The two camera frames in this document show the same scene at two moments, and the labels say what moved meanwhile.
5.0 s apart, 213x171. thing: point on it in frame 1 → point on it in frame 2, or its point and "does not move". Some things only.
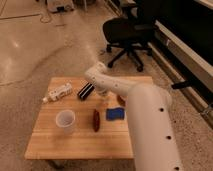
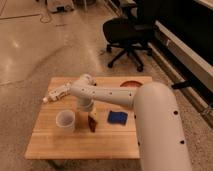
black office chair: x=133 y=32 does not move
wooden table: x=76 y=122 does not move
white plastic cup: x=65 y=119 does not move
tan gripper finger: x=104 y=93 → x=94 y=113
